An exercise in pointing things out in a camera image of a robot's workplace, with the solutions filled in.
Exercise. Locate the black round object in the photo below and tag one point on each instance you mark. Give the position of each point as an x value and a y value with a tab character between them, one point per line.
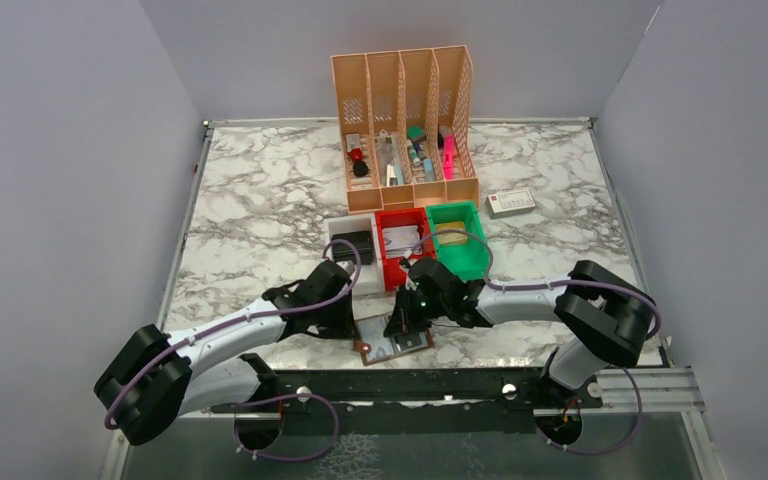
360	169

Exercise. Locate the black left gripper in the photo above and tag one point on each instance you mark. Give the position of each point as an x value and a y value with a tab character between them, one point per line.
342	324

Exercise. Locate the brown leather card holder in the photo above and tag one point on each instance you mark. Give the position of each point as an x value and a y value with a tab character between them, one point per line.
374	347

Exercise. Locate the black card stack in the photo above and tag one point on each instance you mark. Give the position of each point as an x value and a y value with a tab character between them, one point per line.
362	242

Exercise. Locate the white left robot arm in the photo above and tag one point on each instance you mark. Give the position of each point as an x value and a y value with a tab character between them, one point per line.
157	377

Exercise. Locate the silver VIP card stack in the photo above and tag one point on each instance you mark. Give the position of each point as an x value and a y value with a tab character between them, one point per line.
400	240

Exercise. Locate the red plastic bin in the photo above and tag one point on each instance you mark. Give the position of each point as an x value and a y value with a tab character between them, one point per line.
394	275

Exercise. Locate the teal eraser block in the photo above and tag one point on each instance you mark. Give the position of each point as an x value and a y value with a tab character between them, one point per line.
416	134

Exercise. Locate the small white label box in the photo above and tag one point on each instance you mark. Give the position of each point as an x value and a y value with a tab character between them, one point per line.
510	203

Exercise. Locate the black metal base rail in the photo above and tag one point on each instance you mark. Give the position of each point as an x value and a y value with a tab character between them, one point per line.
407	401

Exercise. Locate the green plastic bin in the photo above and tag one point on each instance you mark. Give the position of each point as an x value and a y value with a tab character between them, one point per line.
468	261

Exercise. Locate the gold credit card stack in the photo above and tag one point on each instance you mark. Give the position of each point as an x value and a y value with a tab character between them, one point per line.
451	233

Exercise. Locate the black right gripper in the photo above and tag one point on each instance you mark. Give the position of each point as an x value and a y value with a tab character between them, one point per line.
408	325

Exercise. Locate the white plastic bin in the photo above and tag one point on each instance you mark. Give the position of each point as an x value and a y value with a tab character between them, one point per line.
371	280

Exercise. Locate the peach plastic file organizer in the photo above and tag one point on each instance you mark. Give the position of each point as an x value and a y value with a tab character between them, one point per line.
379	95

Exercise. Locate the pink marker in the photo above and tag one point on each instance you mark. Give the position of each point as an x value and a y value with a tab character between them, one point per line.
448	156

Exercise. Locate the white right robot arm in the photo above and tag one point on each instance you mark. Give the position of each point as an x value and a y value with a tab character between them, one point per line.
610	319

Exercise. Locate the white stapler tool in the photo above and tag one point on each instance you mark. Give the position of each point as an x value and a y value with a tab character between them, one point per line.
391	177

